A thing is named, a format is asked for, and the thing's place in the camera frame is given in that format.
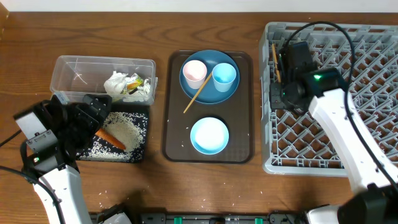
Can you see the wooden chopstick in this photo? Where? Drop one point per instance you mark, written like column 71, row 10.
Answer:
column 198, row 92
column 275, row 60

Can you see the pile of white rice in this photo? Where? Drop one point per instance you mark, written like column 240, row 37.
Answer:
column 124, row 130

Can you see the white paper napkin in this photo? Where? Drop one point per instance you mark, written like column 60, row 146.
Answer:
column 144, row 89

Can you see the white tissue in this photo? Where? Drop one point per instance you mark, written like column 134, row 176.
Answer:
column 116, row 83

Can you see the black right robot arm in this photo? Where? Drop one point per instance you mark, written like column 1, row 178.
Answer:
column 372, row 176

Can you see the brown serving tray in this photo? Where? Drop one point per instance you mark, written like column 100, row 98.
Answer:
column 235, row 112

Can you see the grey dishwasher rack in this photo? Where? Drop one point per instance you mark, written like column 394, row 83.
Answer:
column 365, row 54

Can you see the orange carrot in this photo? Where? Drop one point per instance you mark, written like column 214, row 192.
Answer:
column 110, row 138

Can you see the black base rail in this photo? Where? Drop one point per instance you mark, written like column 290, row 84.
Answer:
column 120, row 214

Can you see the clear plastic bin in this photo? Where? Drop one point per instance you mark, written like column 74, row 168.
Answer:
column 74, row 76

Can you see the dark blue plate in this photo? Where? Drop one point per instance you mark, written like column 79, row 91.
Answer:
column 210, row 95

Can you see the black plastic tray bin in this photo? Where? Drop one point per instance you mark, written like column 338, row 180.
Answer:
column 140, row 124

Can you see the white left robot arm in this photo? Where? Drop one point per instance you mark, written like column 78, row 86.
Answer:
column 61, row 193

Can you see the yellow green snack wrapper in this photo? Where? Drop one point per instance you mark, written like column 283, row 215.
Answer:
column 132, row 82

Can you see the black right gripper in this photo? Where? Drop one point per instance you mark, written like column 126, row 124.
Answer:
column 275, row 99

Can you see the pink cup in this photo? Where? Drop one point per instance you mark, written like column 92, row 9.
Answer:
column 194, row 72

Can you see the light blue cup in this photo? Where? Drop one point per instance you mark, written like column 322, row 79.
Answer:
column 224, row 74

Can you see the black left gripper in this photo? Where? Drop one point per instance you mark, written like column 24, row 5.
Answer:
column 93, row 121

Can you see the light blue bowl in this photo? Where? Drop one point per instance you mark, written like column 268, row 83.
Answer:
column 209, row 136

